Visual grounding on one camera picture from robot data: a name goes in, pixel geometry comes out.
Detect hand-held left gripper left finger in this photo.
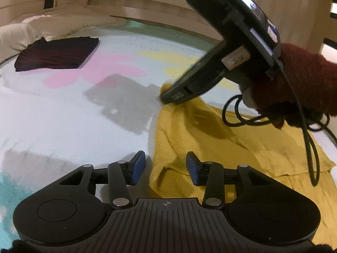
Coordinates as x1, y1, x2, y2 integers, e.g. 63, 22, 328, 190
59, 150, 146, 208

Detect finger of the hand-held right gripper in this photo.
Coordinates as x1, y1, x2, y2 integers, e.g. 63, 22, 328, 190
159, 40, 253, 105

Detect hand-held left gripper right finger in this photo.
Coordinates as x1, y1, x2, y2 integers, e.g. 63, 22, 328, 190
186, 151, 274, 207

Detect yellow knit sweater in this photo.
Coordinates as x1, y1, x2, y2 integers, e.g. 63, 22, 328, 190
149, 80, 337, 245

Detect person's red-sleeved right forearm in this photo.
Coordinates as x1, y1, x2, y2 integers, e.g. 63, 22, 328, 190
242, 43, 337, 129

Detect cream wooden headboard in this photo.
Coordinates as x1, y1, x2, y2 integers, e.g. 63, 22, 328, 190
84, 0, 224, 42

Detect printed pastel bed sheet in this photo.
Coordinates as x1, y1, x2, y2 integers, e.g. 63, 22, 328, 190
0, 18, 337, 243

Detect dark folded cloth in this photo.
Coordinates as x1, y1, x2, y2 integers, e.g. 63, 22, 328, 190
14, 36, 100, 72

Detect white long pillow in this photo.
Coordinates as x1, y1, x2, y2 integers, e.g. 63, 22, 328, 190
0, 12, 127, 62

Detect black cable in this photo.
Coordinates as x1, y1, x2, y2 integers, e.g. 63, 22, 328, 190
222, 63, 330, 187

